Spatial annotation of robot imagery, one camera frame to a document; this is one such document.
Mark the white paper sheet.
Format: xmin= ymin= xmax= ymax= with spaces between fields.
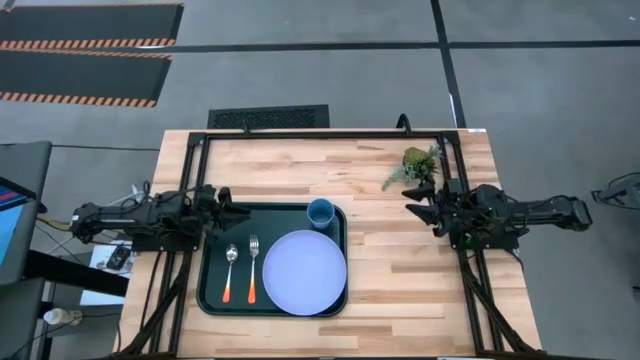
xmin=78 ymin=242 xmax=134 ymax=308

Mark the orange-handled metal fork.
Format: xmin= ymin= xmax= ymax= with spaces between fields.
xmin=246 ymin=233 xmax=261 ymax=306

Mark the lavender round plate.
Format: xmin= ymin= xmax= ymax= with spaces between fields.
xmin=261 ymin=229 xmax=349 ymax=317

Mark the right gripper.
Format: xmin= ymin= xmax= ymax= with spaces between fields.
xmin=400 ymin=178 xmax=472 ymax=238

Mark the blue plastic cup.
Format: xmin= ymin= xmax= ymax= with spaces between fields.
xmin=306 ymin=197 xmax=337 ymax=231

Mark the orange-handled metal spoon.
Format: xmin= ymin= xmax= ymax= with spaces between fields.
xmin=221 ymin=243 xmax=240 ymax=305

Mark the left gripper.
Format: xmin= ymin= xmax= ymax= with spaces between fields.
xmin=198 ymin=184 xmax=252 ymax=237

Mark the black aluminium table frame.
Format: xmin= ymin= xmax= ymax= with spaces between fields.
xmin=113 ymin=127 xmax=542 ymax=360

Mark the black desk bar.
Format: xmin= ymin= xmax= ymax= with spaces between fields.
xmin=23 ymin=248 xmax=131 ymax=299

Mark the black hazard-striped floor mat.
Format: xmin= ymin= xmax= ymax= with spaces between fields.
xmin=0 ymin=47 xmax=174 ymax=109
xmin=0 ymin=2 xmax=185 ymax=52

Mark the yellow cable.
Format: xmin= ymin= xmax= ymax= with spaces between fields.
xmin=34 ymin=214 xmax=72 ymax=233

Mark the black floor vent grille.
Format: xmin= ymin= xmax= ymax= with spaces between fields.
xmin=206 ymin=103 xmax=331 ymax=131

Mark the black plastic serving tray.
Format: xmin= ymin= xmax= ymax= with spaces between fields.
xmin=196 ymin=201 xmax=349 ymax=319

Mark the clear plastic bottle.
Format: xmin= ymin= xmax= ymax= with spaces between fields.
xmin=42 ymin=307 xmax=84 ymax=327

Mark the green artificial plant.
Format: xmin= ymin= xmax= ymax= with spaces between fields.
xmin=380 ymin=144 xmax=444 ymax=193

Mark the black handheld device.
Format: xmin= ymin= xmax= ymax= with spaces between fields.
xmin=105 ymin=244 xmax=133 ymax=273

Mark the computer monitor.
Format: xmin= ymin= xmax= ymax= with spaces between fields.
xmin=0 ymin=174 xmax=39 ymax=287

